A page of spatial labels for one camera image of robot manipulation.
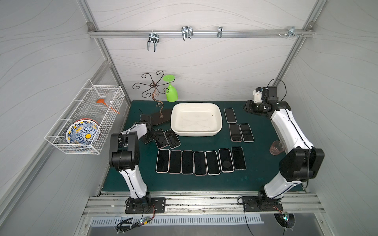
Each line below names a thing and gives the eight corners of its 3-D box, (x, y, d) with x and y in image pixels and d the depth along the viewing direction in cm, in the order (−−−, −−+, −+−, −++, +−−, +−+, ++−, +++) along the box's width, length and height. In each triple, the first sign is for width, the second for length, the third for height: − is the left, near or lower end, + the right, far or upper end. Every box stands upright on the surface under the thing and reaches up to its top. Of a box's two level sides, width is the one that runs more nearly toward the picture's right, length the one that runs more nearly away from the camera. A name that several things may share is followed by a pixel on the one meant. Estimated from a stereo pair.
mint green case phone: (181, 174, 87) (180, 172, 85) (182, 151, 96) (182, 150, 94) (193, 174, 87) (193, 172, 85) (193, 151, 96) (193, 150, 94)
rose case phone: (168, 173, 86) (167, 172, 84) (170, 151, 95) (170, 150, 93) (181, 173, 86) (181, 172, 84) (182, 151, 95) (182, 150, 93)
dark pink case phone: (221, 172, 87) (221, 171, 85) (218, 150, 96) (218, 148, 94) (234, 172, 87) (234, 171, 85) (230, 150, 96) (230, 148, 94)
